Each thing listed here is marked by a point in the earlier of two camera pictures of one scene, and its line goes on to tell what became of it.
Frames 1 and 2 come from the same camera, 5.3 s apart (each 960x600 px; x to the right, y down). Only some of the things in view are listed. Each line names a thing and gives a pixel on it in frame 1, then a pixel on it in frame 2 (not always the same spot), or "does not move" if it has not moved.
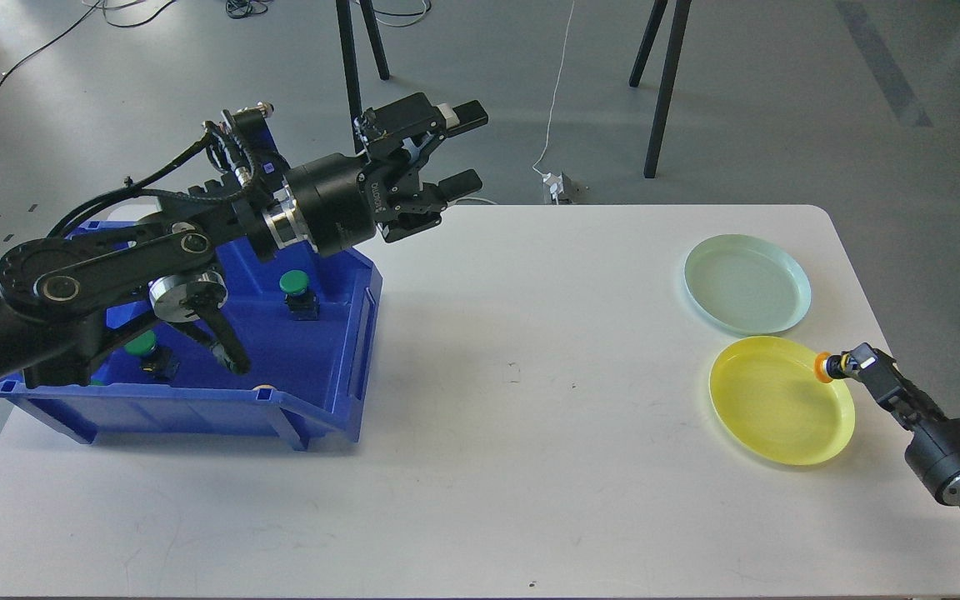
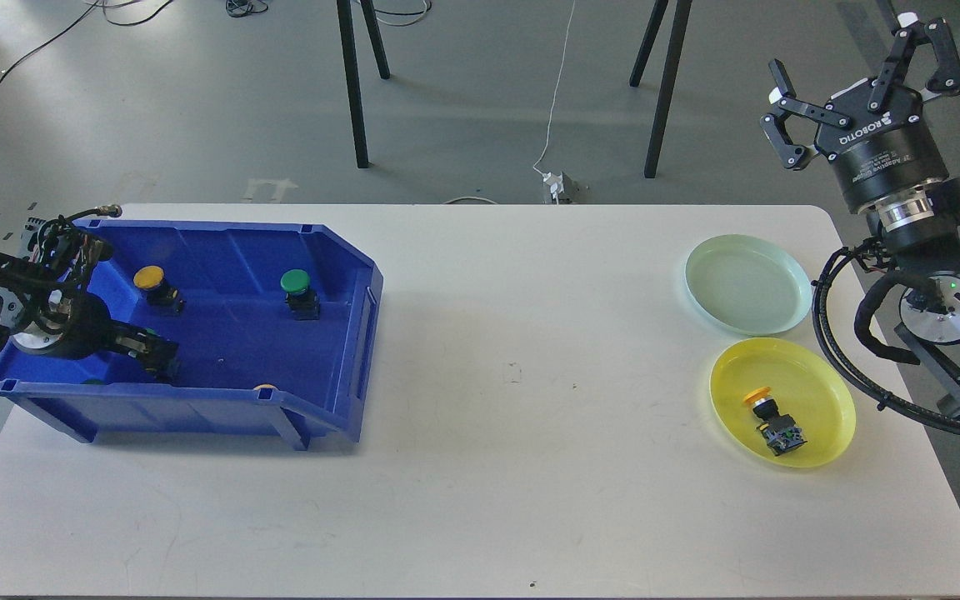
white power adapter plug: (555, 182) does not move
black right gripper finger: (877, 372) to (793, 157)
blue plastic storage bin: (305, 324) does not move
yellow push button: (827, 367) to (780, 431)
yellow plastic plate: (770, 397) does not move
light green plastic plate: (747, 284) does not move
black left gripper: (333, 203) to (67, 324)
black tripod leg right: (673, 52) does not move
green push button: (302, 304) does not move
